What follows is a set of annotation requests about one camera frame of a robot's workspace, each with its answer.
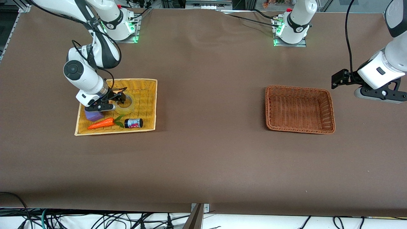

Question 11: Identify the clear tape roll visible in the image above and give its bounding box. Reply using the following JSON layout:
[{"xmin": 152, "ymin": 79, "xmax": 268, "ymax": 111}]
[{"xmin": 114, "ymin": 92, "xmax": 136, "ymax": 115}]

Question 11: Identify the purple foam cube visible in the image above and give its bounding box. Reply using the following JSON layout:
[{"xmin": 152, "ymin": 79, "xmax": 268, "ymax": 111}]
[{"xmin": 85, "ymin": 110, "xmax": 104, "ymax": 122}]

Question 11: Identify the yellow wicker basket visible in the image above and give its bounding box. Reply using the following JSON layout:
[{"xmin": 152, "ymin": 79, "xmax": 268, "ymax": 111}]
[{"xmin": 74, "ymin": 78, "xmax": 158, "ymax": 136}]

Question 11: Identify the orange toy carrot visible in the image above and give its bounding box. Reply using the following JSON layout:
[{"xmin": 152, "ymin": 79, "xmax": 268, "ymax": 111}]
[{"xmin": 87, "ymin": 115, "xmax": 125, "ymax": 130}]

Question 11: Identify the small black can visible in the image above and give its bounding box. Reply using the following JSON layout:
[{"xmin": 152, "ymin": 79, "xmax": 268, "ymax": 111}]
[{"xmin": 124, "ymin": 118, "xmax": 144, "ymax": 129}]

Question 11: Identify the brown wicker basket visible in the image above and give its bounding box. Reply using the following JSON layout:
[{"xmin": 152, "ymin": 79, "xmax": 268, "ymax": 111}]
[{"xmin": 265, "ymin": 85, "xmax": 336, "ymax": 135}]

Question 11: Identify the brown table cover sheet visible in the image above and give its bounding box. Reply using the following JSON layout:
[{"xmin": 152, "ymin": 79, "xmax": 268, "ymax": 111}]
[{"xmin": 0, "ymin": 5, "xmax": 407, "ymax": 218}]

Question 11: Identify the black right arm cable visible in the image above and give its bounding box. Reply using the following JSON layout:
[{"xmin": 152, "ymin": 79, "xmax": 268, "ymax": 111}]
[{"xmin": 72, "ymin": 19, "xmax": 123, "ymax": 96}]

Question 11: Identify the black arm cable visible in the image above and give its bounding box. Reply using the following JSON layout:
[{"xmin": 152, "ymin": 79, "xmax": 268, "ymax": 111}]
[
  {"xmin": 72, "ymin": 19, "xmax": 123, "ymax": 96},
  {"xmin": 345, "ymin": 0, "xmax": 356, "ymax": 74}
]

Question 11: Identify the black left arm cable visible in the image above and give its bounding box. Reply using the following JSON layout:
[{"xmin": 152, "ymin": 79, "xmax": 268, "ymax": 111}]
[{"xmin": 345, "ymin": 0, "xmax": 356, "ymax": 74}]

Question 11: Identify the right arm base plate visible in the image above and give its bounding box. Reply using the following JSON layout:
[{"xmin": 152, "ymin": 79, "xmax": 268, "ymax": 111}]
[{"xmin": 108, "ymin": 14, "xmax": 140, "ymax": 43}]

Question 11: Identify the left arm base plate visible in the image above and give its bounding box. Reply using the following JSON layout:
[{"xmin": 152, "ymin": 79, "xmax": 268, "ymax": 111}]
[{"xmin": 273, "ymin": 17, "xmax": 307, "ymax": 47}]

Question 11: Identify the black cable across table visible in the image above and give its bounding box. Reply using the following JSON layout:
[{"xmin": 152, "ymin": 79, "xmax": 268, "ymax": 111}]
[{"xmin": 227, "ymin": 13, "xmax": 280, "ymax": 28}]

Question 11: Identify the green cable under table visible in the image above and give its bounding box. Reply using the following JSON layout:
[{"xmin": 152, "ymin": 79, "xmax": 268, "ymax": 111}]
[{"xmin": 40, "ymin": 208, "xmax": 49, "ymax": 229}]

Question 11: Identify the metal table edge bracket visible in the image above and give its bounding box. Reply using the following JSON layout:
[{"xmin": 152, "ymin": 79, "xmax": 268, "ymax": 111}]
[{"xmin": 184, "ymin": 203, "xmax": 210, "ymax": 229}]

